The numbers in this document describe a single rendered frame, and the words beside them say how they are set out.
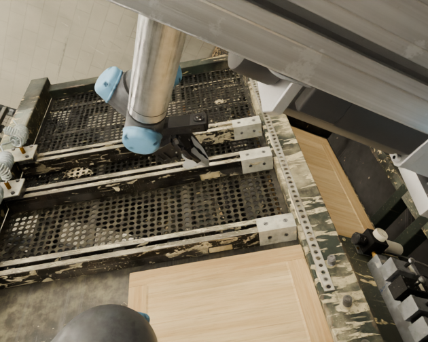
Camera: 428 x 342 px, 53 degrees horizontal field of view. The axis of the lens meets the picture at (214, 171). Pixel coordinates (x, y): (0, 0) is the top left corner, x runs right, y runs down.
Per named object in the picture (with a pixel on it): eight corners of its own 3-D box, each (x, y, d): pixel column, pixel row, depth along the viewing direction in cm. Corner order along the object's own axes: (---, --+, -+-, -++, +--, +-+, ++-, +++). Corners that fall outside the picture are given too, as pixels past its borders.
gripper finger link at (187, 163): (195, 172, 117) (172, 153, 112) (212, 162, 115) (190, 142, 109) (195, 180, 115) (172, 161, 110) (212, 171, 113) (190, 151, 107)
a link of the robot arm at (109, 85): (112, 81, 89) (86, 96, 94) (148, 113, 96) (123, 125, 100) (121, 57, 94) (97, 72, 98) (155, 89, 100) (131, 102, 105)
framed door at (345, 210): (385, 259, 189) (388, 256, 188) (280, 231, 170) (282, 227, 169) (324, 142, 258) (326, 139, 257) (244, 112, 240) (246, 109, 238)
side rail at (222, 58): (240, 75, 249) (238, 58, 242) (55, 107, 250) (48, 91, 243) (238, 69, 255) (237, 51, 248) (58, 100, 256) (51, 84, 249)
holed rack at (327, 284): (335, 290, 121) (335, 289, 121) (325, 292, 121) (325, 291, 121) (244, 50, 248) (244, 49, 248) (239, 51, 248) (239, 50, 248)
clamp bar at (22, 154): (263, 138, 189) (259, 90, 173) (0, 183, 190) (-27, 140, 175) (259, 125, 196) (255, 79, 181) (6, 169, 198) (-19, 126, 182)
